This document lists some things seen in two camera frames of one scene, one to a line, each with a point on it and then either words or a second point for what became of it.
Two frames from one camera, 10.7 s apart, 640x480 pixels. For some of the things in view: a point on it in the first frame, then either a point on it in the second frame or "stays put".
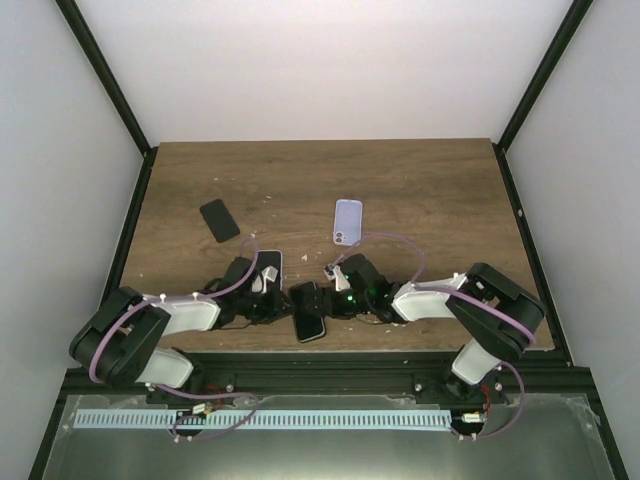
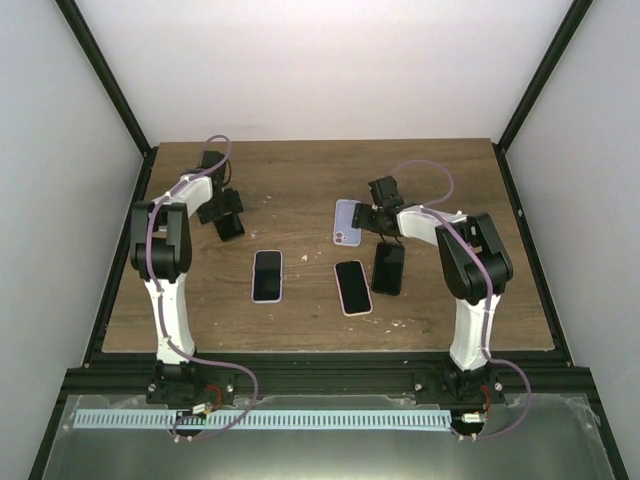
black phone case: (310, 326) → (387, 273)
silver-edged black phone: (308, 317) → (388, 268)
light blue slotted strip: (265, 420) stays put
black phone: (266, 259) stays put
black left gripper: (276, 310) → (233, 205)
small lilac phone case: (348, 222) stays put
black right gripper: (334, 311) → (359, 220)
